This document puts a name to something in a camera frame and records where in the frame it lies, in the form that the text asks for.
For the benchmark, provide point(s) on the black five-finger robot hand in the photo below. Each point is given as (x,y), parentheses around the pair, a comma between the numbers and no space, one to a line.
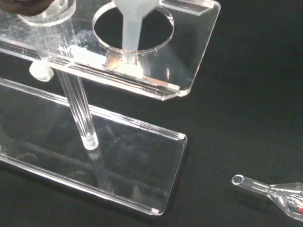
(23,6)

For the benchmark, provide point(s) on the clear acrylic funnel stand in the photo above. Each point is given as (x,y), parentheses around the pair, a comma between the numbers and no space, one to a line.
(118,118)

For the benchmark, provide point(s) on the clear glass weighing funnel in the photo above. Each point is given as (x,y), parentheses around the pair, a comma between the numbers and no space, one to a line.
(272,194)

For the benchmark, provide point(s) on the black bench cloth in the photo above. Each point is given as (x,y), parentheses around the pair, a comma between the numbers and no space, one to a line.
(248,106)

